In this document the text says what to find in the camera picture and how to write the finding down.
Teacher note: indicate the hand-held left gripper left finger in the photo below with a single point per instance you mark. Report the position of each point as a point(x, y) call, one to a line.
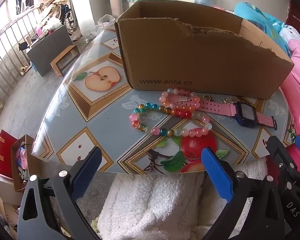
point(86, 173)

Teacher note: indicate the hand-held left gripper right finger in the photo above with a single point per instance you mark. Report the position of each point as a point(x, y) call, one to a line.
point(217, 176)

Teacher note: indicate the torn brown cardboard box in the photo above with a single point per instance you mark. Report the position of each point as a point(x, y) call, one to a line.
point(190, 60)

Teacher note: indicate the pink leaf print blanket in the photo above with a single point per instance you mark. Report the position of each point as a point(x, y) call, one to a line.
point(297, 97)

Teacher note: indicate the white fleece cloth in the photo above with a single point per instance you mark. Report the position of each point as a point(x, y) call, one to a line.
point(152, 205)

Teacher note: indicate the open brown carton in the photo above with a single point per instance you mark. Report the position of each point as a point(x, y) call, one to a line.
point(15, 170)

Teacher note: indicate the red gift bag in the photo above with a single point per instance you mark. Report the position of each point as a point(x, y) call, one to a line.
point(7, 155)

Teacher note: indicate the wooden stool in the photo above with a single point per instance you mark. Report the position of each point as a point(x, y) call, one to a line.
point(65, 55)

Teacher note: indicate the beige shoes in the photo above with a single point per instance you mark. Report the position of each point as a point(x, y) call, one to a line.
point(25, 68)

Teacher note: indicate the dark wooden headboard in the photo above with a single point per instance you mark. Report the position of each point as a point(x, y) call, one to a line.
point(298, 15)

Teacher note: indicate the grey cabinet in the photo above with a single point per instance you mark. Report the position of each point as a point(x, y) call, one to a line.
point(50, 47)

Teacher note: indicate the blue quilt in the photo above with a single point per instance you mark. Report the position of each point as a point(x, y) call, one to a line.
point(260, 17)

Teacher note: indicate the white plastic bag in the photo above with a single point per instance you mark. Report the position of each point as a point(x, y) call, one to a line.
point(106, 20)

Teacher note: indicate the wheelchair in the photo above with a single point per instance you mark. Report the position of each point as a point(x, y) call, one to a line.
point(68, 17)

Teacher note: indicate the metal railing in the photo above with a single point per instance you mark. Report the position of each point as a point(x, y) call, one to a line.
point(15, 21)

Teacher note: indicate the pile of clothes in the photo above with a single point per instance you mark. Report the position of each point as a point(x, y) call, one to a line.
point(52, 5)

